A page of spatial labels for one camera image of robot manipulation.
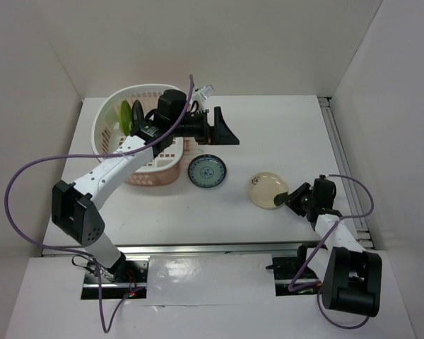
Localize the pink white dish rack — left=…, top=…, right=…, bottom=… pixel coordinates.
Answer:
left=91, top=83, right=192, bottom=186

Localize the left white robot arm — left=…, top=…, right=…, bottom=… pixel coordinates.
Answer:
left=51, top=88, right=240, bottom=282

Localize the cream plate black mark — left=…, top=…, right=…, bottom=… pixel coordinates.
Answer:
left=247, top=172, right=289, bottom=210

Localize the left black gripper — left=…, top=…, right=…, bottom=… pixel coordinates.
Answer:
left=170, top=106, right=239, bottom=145

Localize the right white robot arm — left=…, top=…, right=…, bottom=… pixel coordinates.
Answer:
left=273, top=174, right=382, bottom=318

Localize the aluminium side rail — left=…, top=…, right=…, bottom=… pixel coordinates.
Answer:
left=317, top=97, right=374, bottom=249

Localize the aluminium front rail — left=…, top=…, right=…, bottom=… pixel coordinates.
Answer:
left=40, top=239, right=375, bottom=256

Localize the green plate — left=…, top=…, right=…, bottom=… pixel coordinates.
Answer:
left=118, top=100, right=132, bottom=136

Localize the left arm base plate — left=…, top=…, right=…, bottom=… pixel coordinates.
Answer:
left=71, top=255, right=149, bottom=300

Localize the blue floral plate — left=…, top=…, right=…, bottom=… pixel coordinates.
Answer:
left=187, top=154, right=228, bottom=189

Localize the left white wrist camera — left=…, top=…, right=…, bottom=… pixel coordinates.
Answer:
left=192, top=85, right=214, bottom=101

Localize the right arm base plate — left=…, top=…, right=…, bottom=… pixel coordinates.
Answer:
left=266, top=245, right=322, bottom=297

